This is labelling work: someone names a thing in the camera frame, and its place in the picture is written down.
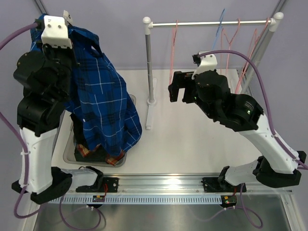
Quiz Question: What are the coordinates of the aluminium frame post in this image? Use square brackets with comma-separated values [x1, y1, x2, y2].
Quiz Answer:
[33, 0, 49, 14]
[242, 0, 288, 75]

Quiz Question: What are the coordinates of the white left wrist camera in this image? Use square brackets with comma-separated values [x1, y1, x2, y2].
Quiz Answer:
[41, 10, 73, 49]

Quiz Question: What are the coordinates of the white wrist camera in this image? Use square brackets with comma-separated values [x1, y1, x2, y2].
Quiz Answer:
[41, 10, 73, 49]
[192, 51, 218, 79]

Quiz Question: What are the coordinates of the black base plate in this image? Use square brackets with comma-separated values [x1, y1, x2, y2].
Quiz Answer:
[201, 177, 241, 193]
[76, 177, 120, 193]

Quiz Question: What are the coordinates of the pink hanger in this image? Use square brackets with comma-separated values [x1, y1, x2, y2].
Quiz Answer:
[220, 18, 241, 75]
[169, 20, 178, 84]
[235, 18, 269, 94]

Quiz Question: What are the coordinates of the blue shirt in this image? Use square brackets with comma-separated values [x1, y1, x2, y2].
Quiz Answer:
[30, 13, 143, 158]

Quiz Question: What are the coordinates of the metal clothes rack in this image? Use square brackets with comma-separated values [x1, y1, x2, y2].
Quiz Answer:
[142, 11, 285, 130]

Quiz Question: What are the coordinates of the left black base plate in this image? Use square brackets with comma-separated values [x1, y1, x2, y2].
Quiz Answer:
[76, 177, 120, 193]

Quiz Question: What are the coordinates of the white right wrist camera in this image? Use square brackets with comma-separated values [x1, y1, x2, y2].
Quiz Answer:
[192, 51, 218, 79]

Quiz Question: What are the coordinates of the aluminium front rail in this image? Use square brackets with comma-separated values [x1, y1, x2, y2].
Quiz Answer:
[60, 173, 293, 195]

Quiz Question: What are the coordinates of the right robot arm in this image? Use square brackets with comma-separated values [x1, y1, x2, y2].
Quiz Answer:
[168, 70, 307, 192]

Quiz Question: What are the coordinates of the white slotted cable duct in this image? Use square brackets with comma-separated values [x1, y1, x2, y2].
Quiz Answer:
[50, 194, 222, 205]

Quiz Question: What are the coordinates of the left aluminium frame post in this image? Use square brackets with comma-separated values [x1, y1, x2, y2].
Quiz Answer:
[33, 0, 49, 14]

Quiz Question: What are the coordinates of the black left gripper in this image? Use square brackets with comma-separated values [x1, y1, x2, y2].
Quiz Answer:
[34, 35, 79, 99]

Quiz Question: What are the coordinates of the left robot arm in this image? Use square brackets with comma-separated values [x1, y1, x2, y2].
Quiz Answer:
[12, 44, 103, 205]

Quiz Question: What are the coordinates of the black shirt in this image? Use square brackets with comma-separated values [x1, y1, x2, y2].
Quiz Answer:
[70, 113, 87, 147]

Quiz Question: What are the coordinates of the light blue hanger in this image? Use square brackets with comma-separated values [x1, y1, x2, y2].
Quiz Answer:
[211, 8, 225, 50]

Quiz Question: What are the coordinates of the grey plastic bin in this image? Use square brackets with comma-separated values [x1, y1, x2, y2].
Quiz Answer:
[65, 93, 142, 166]

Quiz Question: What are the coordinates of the purple floor cable left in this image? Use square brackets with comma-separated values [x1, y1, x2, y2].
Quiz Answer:
[59, 196, 107, 229]

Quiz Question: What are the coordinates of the right aluminium frame post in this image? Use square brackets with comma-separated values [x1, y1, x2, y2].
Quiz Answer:
[242, 0, 288, 75]

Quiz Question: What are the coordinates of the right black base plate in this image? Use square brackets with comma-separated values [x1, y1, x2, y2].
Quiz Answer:
[201, 177, 241, 193]

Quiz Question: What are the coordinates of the red plaid shirt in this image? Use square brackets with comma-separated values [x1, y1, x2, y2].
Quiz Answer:
[74, 144, 126, 167]

